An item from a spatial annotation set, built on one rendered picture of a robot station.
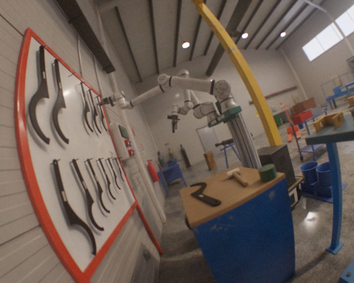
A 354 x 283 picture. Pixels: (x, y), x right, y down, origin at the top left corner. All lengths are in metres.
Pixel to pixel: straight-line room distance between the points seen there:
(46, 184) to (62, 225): 0.21
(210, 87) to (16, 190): 1.56
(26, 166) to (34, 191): 0.12
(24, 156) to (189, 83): 1.42
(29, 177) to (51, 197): 0.15
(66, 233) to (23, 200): 0.27
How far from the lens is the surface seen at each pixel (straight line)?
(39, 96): 1.01
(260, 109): 2.71
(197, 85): 1.53
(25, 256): 0.74
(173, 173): 6.40
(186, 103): 1.94
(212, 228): 0.79
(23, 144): 0.83
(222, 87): 1.48
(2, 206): 0.73
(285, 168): 2.08
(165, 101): 10.92
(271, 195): 0.89
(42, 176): 0.86
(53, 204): 0.85
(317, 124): 1.05
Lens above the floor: 1.28
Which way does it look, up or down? 3 degrees up
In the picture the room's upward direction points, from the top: 22 degrees counter-clockwise
